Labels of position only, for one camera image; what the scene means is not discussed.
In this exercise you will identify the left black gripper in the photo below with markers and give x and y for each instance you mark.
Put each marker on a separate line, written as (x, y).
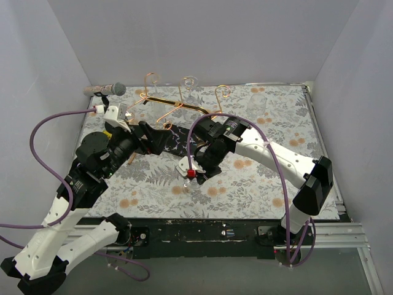
(140, 139)

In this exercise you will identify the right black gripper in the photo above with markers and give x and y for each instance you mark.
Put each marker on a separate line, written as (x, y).
(206, 168)

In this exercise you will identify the clear wine glass front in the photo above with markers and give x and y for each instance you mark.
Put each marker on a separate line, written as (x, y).
(191, 187)

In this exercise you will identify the clear wine glass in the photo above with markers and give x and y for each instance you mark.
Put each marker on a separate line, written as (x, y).
(191, 187)
(256, 106)

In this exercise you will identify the stemless clear glass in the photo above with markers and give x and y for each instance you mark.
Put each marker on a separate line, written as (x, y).
(186, 87)

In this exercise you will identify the clear wine glass back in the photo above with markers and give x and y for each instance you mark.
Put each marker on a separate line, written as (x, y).
(256, 106)

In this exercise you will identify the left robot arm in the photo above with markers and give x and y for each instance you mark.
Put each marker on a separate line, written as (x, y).
(43, 264)

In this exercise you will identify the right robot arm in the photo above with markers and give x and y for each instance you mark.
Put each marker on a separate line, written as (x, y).
(306, 182)

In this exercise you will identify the wooden mallet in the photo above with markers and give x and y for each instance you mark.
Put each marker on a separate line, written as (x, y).
(131, 159)

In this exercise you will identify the floral table mat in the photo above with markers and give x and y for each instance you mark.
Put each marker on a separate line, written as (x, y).
(152, 188)

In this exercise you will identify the colourful toy block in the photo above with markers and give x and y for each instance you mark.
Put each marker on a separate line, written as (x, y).
(107, 134)

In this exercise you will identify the microphone on black stand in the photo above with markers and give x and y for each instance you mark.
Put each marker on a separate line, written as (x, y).
(103, 91)

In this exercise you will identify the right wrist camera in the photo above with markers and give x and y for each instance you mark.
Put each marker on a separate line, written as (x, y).
(189, 168)

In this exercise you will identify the black base frame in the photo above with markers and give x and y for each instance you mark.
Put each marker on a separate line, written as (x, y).
(212, 238)

